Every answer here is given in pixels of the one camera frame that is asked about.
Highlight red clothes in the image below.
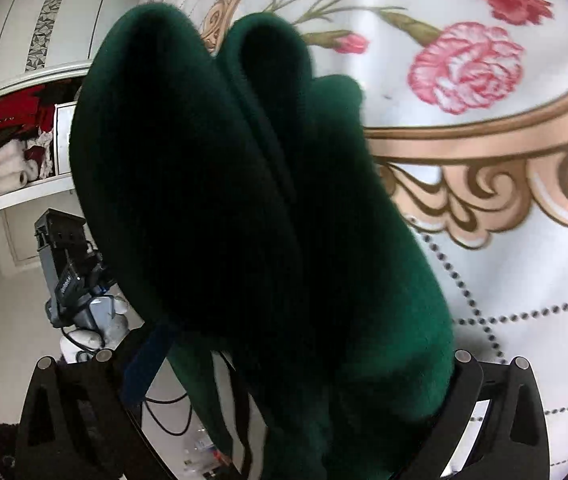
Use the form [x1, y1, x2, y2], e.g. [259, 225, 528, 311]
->
[0, 85, 60, 181]

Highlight floral printed bedsheet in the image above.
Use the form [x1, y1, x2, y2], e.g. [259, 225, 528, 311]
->
[138, 0, 568, 480]

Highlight black cable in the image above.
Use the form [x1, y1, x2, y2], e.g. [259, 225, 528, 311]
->
[141, 392, 195, 437]

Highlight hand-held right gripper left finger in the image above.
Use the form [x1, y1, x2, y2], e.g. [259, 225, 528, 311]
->
[14, 324, 177, 480]

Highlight green varsity jacket cream sleeves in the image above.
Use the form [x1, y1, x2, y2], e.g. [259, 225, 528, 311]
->
[68, 2, 457, 480]

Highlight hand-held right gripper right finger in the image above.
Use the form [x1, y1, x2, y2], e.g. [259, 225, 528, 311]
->
[394, 347, 551, 480]

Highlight white clothes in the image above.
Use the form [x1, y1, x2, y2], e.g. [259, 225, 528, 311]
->
[0, 137, 40, 199]

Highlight white wardrobe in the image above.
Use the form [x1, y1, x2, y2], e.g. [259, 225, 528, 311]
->
[0, 0, 165, 226]

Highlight person's left hand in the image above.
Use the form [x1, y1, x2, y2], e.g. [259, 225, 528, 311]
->
[60, 300, 132, 363]

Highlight white box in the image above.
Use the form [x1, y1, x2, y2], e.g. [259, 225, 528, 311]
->
[52, 101, 78, 177]

